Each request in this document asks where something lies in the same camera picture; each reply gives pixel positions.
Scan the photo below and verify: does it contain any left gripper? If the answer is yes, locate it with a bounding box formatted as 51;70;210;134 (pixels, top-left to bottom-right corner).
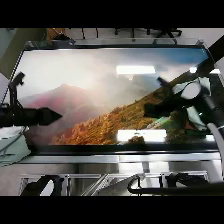
29;106;52;127

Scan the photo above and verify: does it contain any black cable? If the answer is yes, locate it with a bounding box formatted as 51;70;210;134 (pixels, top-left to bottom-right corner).
127;174;224;197

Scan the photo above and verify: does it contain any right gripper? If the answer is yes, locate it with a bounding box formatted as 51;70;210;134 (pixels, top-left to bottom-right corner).
143;101;176;120

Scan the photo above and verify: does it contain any black chair base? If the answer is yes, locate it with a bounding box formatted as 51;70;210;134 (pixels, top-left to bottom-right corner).
154;27;184;39
114;27;153;39

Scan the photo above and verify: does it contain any white garment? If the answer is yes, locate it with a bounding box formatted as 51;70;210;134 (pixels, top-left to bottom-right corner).
0;126;27;140

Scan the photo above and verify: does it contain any pale green garment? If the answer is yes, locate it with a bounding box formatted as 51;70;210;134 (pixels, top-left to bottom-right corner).
0;133;32;167

